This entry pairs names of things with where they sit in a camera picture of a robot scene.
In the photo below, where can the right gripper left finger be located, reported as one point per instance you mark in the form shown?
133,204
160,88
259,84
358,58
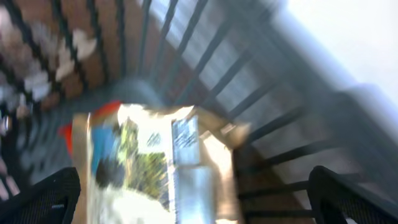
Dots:
52,200

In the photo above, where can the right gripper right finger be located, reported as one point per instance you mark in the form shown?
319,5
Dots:
336,199

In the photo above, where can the orange spaghetti packet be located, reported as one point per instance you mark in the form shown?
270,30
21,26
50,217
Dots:
66,130

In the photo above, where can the grey plastic basket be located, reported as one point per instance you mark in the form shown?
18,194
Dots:
231,59

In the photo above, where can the gold rice bag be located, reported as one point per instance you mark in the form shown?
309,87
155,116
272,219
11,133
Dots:
156,165

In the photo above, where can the brown mushroom snack bag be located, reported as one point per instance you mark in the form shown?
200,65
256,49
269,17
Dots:
42,63

